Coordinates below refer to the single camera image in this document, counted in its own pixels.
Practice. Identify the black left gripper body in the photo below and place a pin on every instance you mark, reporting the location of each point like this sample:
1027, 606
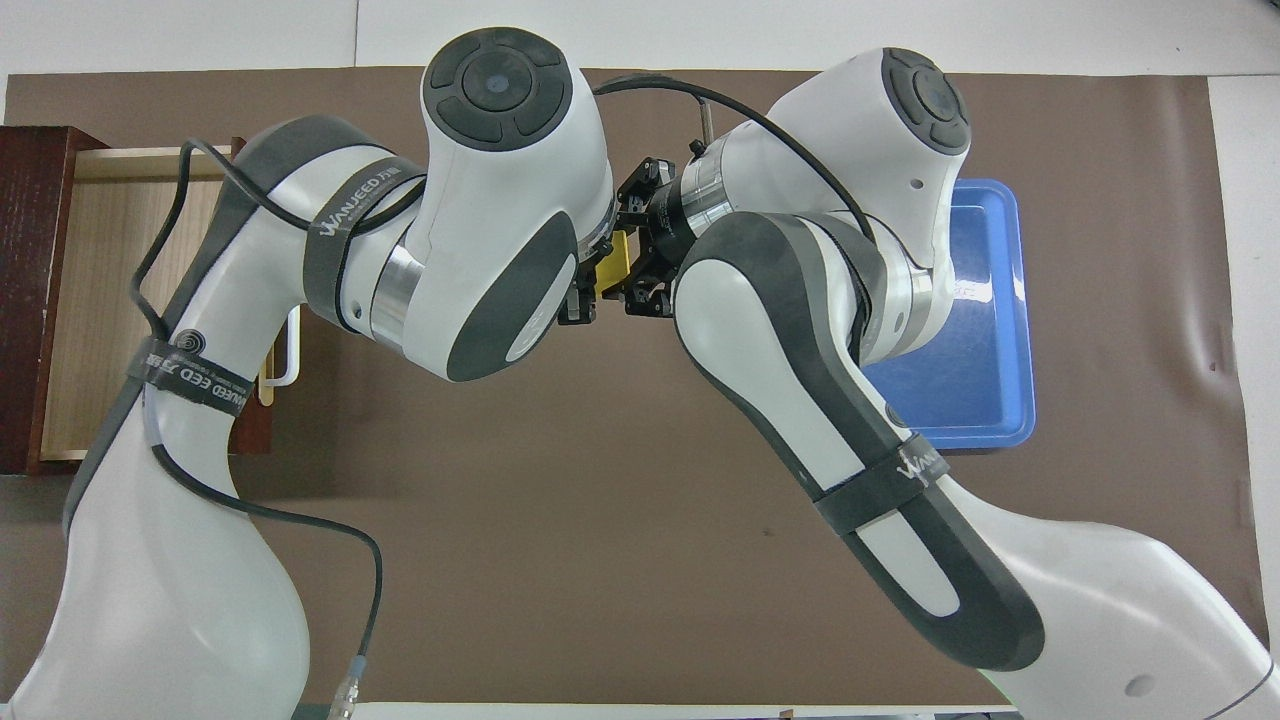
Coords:
585, 275

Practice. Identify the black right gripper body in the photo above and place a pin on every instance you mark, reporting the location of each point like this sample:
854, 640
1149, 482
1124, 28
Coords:
662, 220

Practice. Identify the yellow cube block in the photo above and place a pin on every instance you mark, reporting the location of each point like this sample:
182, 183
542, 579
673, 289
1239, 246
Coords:
615, 262

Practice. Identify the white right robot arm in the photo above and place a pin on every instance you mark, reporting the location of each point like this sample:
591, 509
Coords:
800, 350

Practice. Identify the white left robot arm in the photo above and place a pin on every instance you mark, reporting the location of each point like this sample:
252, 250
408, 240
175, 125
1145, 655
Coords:
500, 200

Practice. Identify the brown table mat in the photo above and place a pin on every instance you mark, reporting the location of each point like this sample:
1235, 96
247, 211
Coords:
600, 500

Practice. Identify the blue plastic tray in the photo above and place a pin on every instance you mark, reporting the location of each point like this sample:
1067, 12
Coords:
980, 350

